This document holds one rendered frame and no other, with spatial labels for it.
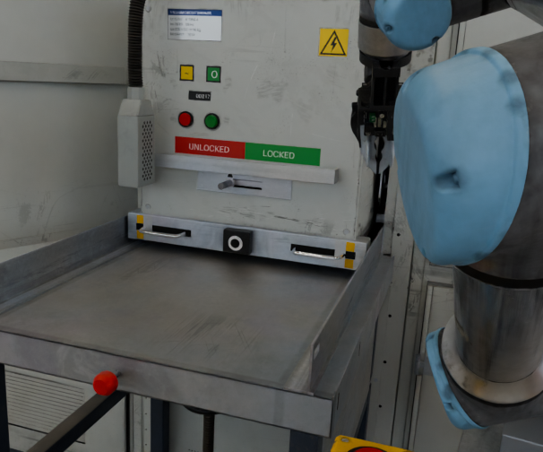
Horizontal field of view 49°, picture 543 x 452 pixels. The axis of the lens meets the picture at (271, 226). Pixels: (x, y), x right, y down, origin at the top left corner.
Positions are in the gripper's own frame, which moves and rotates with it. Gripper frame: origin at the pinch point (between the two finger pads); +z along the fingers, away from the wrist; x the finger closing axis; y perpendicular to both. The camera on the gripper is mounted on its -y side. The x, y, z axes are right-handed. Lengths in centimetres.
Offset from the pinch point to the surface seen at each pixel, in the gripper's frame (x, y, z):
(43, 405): -94, -12, 97
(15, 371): -103, -18, 88
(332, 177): -7.6, -13.3, 12.1
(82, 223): -69, -25, 35
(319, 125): -10.6, -21.7, 5.6
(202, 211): -35.9, -17.3, 24.4
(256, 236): -23.5, -12.2, 26.8
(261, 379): -15.4, 34.5, 11.5
